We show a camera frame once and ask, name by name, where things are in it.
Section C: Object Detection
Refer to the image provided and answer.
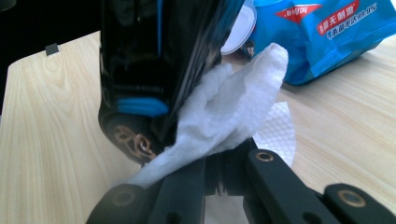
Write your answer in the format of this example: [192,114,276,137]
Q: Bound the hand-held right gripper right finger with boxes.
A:
[226,138,258,195]

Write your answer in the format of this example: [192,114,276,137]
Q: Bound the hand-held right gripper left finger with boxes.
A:
[204,152,228,195]

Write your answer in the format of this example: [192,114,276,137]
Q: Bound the white wet wipe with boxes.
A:
[124,42,297,189]

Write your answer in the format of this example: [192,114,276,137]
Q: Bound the blue and black toy car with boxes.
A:
[97,0,246,166]

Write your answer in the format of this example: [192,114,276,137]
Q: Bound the blue wet wipes pack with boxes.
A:
[219,0,396,87]

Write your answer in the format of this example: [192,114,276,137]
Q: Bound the grey tape strip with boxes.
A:
[45,42,60,57]

